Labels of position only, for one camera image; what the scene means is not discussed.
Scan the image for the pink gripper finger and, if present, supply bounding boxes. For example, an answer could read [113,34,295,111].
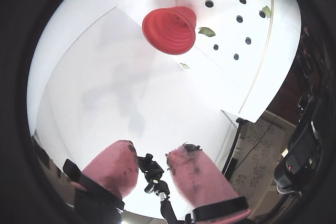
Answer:
[62,140,139,224]
[165,142,253,224]

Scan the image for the large green leaf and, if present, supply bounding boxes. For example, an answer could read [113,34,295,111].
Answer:
[197,27,216,38]

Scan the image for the red collapsible cup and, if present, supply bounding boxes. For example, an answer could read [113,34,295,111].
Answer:
[142,6,197,56]

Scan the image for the black table leg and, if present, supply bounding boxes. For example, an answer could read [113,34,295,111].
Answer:
[222,118,249,182]

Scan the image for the black tripod head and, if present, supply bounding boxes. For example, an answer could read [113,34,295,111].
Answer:
[136,153,182,224]

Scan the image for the spotted beige rug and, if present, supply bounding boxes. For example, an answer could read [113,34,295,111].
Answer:
[230,113,292,204]

